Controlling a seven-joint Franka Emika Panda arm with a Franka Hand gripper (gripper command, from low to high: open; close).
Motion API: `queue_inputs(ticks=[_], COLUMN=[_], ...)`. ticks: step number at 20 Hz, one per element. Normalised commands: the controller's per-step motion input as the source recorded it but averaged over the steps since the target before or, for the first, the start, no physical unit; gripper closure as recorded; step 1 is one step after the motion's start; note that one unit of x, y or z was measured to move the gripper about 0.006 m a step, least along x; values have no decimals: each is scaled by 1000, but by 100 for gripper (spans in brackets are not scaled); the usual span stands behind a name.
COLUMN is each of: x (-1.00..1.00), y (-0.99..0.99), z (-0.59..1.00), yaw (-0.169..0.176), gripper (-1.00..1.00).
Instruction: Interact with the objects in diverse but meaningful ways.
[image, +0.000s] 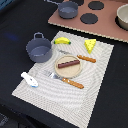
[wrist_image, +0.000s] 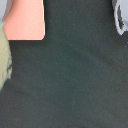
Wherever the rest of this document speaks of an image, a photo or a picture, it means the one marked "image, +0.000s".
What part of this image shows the beige bowl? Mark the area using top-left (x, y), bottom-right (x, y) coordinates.
top-left (117, 4), bottom-right (128, 30)

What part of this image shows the grey toy pot with handles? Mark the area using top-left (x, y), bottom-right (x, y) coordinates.
top-left (26, 32), bottom-right (52, 63)

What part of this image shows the white toy fish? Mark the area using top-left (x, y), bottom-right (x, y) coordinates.
top-left (21, 72), bottom-right (38, 87)

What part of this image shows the round wooden plate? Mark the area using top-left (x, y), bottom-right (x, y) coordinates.
top-left (54, 55), bottom-right (82, 78)

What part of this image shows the yellow toy banana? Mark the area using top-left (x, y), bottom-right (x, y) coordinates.
top-left (54, 37), bottom-right (71, 44)

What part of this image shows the brown toy sausage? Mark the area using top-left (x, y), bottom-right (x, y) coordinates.
top-left (58, 60), bottom-right (80, 68)

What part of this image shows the wooden handled knife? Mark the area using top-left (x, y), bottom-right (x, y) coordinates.
top-left (58, 50), bottom-right (96, 63)

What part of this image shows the yellow toy cheese wedge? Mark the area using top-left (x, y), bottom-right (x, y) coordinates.
top-left (84, 39), bottom-right (96, 53)

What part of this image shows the dark grey toy saucepan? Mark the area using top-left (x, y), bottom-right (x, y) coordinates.
top-left (45, 0), bottom-right (78, 19)

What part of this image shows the woven beige placemat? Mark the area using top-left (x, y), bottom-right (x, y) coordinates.
top-left (12, 31), bottom-right (113, 128)

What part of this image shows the wooden handled fork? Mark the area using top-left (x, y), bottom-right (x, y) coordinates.
top-left (43, 70), bottom-right (84, 89)

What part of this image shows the brown toy stove board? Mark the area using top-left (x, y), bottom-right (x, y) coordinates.
top-left (48, 0), bottom-right (128, 43)

